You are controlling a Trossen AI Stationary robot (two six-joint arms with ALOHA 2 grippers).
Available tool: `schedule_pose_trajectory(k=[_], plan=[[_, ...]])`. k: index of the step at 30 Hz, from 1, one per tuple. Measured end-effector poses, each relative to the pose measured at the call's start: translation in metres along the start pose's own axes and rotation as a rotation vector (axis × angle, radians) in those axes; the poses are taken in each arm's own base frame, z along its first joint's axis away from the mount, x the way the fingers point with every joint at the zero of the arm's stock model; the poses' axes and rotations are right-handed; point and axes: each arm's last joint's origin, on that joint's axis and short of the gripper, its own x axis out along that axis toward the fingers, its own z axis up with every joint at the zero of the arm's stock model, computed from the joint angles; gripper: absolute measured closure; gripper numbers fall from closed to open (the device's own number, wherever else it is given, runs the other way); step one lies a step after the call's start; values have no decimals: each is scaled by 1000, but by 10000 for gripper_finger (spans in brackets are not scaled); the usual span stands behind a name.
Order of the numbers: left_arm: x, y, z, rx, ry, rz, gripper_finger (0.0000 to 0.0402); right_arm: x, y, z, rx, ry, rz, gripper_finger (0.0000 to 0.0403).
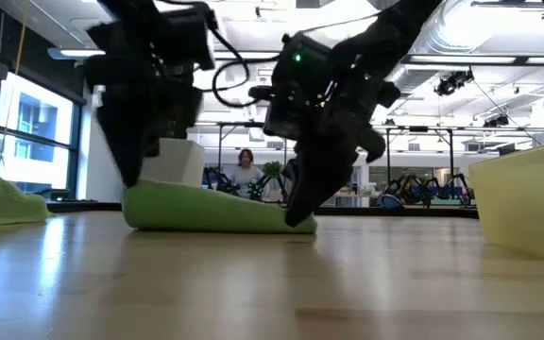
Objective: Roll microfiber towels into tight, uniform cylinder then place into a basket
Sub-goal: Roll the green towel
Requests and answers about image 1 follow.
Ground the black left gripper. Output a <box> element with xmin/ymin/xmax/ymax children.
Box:
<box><xmin>87</xmin><ymin>54</ymin><xmax>179</xmax><ymax>186</ymax></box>

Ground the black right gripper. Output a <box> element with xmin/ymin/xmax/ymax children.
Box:
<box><xmin>284</xmin><ymin>79</ymin><xmax>386</xmax><ymax>228</ymax></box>

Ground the light green microfiber towel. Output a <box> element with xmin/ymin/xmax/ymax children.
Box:
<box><xmin>0</xmin><ymin>169</ymin><xmax>52</xmax><ymax>228</ymax></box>

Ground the yellow translucent plastic basket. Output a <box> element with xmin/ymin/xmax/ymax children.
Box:
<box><xmin>468</xmin><ymin>137</ymin><xmax>544</xmax><ymax>264</ymax></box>

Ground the small green background plant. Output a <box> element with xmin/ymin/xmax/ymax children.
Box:
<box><xmin>261</xmin><ymin>161</ymin><xmax>285</xmax><ymax>179</ymax></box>

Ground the blue rounded background object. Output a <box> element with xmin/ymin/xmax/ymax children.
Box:
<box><xmin>378</xmin><ymin>194</ymin><xmax>403</xmax><ymax>210</ymax></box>

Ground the person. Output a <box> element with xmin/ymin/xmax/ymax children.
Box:
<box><xmin>228</xmin><ymin>148</ymin><xmax>267</xmax><ymax>200</ymax></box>

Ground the dark framed window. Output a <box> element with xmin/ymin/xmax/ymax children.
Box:
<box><xmin>0</xmin><ymin>70</ymin><xmax>84</xmax><ymax>199</ymax></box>

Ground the long ceiling tube lamp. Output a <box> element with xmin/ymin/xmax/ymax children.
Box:
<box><xmin>408</xmin><ymin>55</ymin><xmax>519</xmax><ymax>65</ymax></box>
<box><xmin>47</xmin><ymin>46</ymin><xmax>106</xmax><ymax>60</ymax></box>

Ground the black metal background stand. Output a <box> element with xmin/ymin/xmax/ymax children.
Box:
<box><xmin>216</xmin><ymin>121</ymin><xmax>266</xmax><ymax>166</ymax></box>
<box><xmin>384</xmin><ymin>125</ymin><xmax>455</xmax><ymax>199</ymax></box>

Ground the black ceiling spotlight cluster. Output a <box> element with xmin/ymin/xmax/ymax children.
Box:
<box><xmin>483</xmin><ymin>114</ymin><xmax>510</xmax><ymax>128</ymax></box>
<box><xmin>433</xmin><ymin>68</ymin><xmax>475</xmax><ymax>98</ymax></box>

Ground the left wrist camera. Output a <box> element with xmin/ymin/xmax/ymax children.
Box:
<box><xmin>165</xmin><ymin>87</ymin><xmax>205</xmax><ymax>142</ymax></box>

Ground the black aluminium table frame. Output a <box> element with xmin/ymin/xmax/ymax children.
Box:
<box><xmin>47</xmin><ymin>201</ymin><xmax>480</xmax><ymax>219</ymax></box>

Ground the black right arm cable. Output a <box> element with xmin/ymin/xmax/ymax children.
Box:
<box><xmin>211</xmin><ymin>55</ymin><xmax>282</xmax><ymax>109</ymax></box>

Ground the silver ventilation duct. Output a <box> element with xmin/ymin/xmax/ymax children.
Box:
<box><xmin>384</xmin><ymin>0</ymin><xmax>495</xmax><ymax>95</ymax></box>

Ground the yellow power cable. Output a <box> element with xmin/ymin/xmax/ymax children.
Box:
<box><xmin>0</xmin><ymin>0</ymin><xmax>30</xmax><ymax>179</ymax></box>

